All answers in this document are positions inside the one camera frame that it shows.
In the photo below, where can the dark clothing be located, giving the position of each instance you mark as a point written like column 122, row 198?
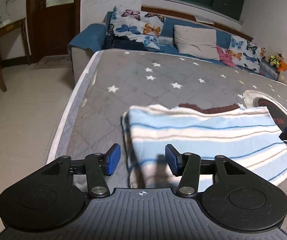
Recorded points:
column 126, row 44

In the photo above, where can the blue sofa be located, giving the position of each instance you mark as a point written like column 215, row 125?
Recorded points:
column 91, row 35

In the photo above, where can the beige cushion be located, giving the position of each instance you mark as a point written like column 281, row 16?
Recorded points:
column 196, row 41

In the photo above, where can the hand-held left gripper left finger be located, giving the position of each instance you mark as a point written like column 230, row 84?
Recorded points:
column 113, row 158

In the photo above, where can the grey floor mat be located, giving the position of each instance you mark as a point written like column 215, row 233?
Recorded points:
column 51, row 62

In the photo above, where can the brown wooden door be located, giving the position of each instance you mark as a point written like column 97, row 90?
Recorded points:
column 56, row 30

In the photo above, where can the black round induction cooktop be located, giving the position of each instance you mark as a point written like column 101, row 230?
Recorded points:
column 281, row 112

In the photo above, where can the small butterfly print pillow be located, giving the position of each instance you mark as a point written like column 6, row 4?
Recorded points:
column 243, row 52

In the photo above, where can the orange plush toy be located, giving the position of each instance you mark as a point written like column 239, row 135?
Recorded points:
column 283, row 66

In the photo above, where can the large butterfly print pillow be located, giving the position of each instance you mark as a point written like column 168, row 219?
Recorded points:
column 133, row 27

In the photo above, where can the pink cloth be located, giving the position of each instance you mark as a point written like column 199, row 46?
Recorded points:
column 224, row 57

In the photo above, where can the blue white striped garment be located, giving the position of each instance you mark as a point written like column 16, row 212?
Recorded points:
column 208, row 135

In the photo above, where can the brown teddy bear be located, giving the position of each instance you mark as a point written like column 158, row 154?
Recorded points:
column 274, row 60

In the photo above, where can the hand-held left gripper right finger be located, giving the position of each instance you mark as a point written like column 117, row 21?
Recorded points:
column 171, row 160

